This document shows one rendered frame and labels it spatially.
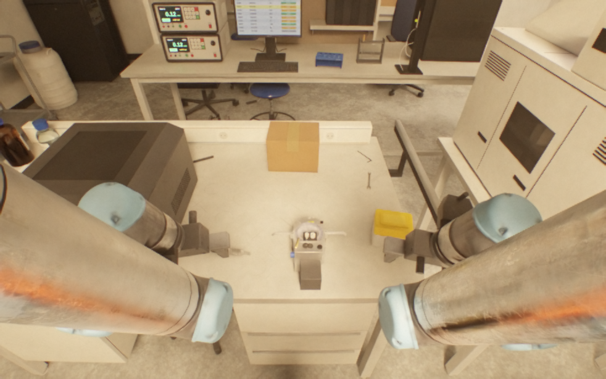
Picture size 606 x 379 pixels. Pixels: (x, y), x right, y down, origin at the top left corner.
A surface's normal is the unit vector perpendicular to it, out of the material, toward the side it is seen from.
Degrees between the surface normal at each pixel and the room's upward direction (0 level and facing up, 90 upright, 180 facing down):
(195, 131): 90
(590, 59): 90
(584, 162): 90
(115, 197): 25
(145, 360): 0
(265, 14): 86
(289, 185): 0
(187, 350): 0
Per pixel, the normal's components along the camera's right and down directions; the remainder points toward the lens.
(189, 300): 1.00, 0.04
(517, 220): 0.06, -0.40
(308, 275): 0.01, -0.74
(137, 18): 0.01, 0.67
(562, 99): -1.00, 0.00
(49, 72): 0.84, 0.37
